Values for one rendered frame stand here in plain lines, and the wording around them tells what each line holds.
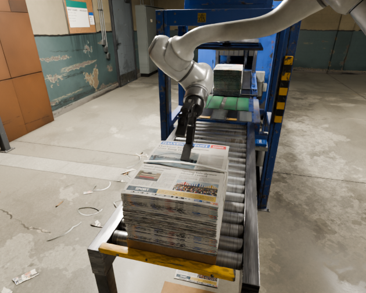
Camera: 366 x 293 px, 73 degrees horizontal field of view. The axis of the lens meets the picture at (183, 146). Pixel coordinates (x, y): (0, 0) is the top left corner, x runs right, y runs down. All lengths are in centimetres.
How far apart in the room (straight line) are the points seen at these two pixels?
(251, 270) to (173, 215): 30
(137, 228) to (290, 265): 138
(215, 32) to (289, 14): 22
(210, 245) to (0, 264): 172
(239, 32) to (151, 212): 61
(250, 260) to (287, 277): 106
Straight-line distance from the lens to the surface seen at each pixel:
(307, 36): 947
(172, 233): 78
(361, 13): 65
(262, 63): 420
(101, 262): 95
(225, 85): 264
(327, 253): 218
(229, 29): 88
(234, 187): 117
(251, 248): 91
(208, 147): 97
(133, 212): 78
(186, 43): 92
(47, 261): 210
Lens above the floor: 146
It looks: 26 degrees down
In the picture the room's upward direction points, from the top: straight up
